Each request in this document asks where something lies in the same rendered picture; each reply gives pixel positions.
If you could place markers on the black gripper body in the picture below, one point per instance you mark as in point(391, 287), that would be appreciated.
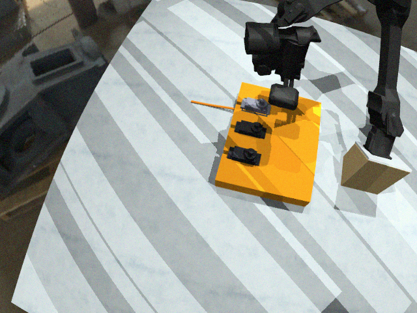
point(285, 96)

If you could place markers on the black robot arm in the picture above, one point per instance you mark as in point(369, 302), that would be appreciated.
point(264, 40)

